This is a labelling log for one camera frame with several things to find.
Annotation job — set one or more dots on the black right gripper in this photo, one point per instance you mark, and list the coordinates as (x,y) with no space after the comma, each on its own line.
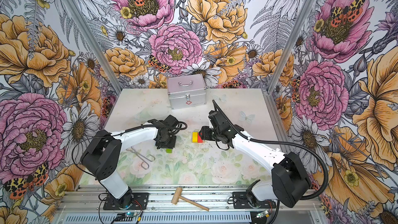
(205,135)

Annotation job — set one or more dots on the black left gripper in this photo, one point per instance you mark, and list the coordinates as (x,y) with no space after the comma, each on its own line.
(171,145)

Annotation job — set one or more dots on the red wood block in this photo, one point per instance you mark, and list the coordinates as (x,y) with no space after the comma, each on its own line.
(199,138)

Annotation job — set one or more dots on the yellow wood block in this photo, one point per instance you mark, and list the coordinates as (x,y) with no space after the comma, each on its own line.
(195,137)

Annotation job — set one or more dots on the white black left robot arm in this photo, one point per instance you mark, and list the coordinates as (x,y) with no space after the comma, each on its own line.
(101,157)

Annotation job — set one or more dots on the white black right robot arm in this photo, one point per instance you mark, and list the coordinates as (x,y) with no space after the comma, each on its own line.
(289,181)

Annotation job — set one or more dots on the metal tongs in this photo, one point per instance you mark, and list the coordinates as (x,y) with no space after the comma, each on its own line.
(145,160)

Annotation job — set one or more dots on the silver pink metal case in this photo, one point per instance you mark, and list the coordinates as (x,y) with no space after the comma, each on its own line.
(186,91)

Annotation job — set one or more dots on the wooden mallet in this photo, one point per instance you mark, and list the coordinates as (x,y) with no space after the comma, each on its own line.
(177,196)

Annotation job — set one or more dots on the right circuit board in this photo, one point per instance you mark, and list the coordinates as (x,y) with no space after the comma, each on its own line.
(263,214)

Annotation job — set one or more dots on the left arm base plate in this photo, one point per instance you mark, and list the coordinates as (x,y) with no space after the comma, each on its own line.
(140,201)

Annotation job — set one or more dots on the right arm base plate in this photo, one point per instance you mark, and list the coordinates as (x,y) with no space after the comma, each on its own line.
(240,201)

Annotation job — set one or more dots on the aluminium front rail frame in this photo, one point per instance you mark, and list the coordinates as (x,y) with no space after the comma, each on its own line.
(85,206)

